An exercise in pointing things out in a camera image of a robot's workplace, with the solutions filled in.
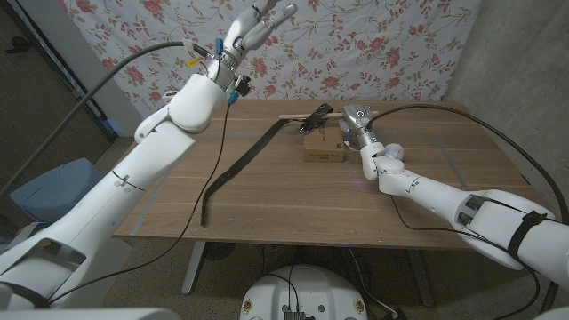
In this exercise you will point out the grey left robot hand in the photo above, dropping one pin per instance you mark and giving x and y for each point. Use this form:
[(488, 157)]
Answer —
[(242, 40)]

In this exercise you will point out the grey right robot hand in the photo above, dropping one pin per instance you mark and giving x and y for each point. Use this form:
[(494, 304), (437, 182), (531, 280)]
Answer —
[(360, 124)]

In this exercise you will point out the wooden stick with metal clips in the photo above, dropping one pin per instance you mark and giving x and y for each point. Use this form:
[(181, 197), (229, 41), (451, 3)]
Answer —
[(295, 116)]

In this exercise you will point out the black leather belt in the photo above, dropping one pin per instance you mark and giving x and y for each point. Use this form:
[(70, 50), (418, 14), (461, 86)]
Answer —
[(249, 160)]

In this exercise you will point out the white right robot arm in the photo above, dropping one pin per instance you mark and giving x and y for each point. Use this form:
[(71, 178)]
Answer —
[(467, 209)]

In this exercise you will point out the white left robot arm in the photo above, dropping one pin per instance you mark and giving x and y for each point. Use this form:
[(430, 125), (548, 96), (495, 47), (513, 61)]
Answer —
[(111, 195)]

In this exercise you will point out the brown cardboard package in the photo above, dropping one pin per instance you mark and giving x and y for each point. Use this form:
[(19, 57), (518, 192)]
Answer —
[(323, 146)]

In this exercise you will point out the floral backdrop cloth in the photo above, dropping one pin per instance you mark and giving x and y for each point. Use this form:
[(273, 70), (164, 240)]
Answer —
[(355, 44)]

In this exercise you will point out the white power box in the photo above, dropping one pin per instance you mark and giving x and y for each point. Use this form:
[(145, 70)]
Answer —
[(170, 94)]

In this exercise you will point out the grey table leg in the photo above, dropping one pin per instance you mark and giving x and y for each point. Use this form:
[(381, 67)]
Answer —
[(420, 275), (193, 266)]

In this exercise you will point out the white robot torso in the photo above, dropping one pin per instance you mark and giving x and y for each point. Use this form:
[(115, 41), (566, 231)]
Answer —
[(306, 293)]

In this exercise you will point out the black door hook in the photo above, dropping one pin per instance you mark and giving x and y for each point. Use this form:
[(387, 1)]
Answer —
[(20, 43)]

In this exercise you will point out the blue plastic bin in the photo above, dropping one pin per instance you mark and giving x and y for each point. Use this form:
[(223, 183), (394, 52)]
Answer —
[(53, 191)]

